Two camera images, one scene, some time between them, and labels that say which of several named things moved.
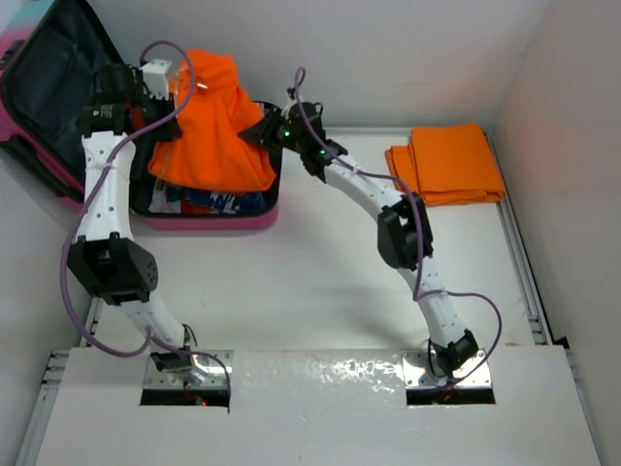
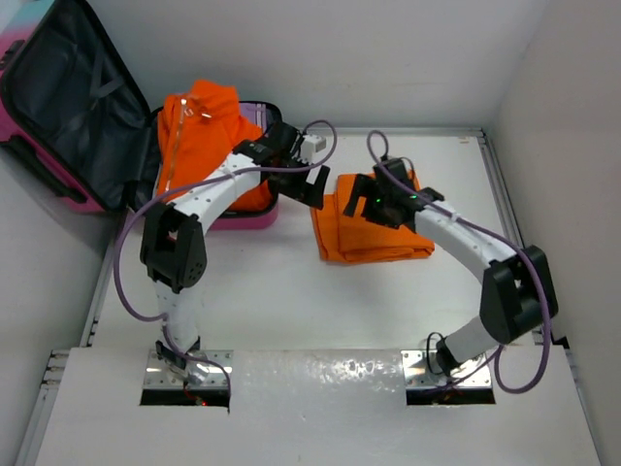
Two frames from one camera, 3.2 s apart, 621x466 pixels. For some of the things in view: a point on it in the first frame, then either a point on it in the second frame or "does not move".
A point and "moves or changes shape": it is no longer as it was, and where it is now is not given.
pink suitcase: x=51 y=52 does not move
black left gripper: x=168 y=131 → x=309 y=194
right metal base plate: x=417 y=374 does not move
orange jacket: x=210 y=153 moves or changes shape
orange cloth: x=447 y=164 → x=343 y=237
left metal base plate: x=208 y=371 does not move
